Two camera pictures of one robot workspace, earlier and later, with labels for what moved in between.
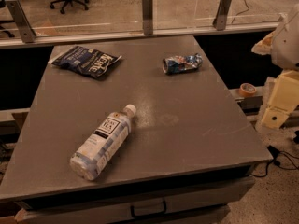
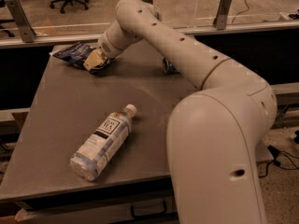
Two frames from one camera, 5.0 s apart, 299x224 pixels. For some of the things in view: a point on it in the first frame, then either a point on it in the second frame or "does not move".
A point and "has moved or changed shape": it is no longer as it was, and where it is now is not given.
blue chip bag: (86, 62) has moved or changed shape
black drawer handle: (149, 215) does not move
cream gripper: (288, 49) -> (107, 49)
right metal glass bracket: (220, 22) does not move
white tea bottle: (105, 143) does not move
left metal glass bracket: (27, 33) does not move
